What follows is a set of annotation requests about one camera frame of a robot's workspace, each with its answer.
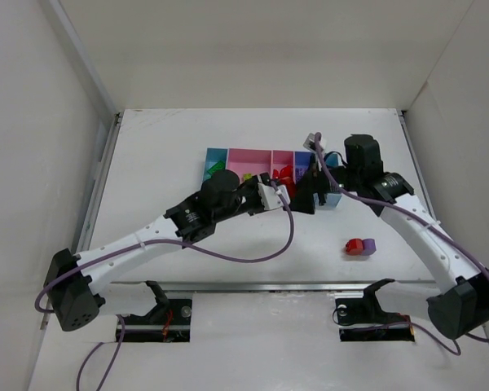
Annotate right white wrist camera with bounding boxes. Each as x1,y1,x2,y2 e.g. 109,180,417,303
302,133,327,156

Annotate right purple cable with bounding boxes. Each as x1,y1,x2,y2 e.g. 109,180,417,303
314,132,489,356

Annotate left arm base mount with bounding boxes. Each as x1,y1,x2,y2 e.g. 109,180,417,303
112,280,193,343

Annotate aluminium rail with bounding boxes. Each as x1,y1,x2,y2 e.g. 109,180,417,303
105,280,435,295

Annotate multicolour lego chain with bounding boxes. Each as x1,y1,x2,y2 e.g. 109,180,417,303
343,237,377,259

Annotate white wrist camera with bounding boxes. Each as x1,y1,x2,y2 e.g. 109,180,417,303
258,173,290,211
302,133,327,156

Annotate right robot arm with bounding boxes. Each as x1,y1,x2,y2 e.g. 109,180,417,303
290,134,489,340

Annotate red legos in bin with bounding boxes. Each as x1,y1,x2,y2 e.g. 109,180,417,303
273,165,297,198

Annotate left light blue bin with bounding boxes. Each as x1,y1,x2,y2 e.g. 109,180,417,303
202,147,228,182

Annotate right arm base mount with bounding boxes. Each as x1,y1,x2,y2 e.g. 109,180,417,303
332,279,415,342

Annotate large pink bin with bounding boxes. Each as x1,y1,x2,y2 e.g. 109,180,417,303
227,148,272,182

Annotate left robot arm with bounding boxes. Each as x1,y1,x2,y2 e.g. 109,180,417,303
44,169,282,332

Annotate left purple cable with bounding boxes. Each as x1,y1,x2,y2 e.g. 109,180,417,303
34,178,297,391

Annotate purple blue bin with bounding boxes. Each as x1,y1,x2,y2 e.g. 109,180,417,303
293,152,313,182

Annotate purple cable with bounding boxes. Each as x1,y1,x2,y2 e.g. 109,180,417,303
314,132,489,356
34,178,297,391

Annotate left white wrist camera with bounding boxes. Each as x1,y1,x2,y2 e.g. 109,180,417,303
258,173,290,211

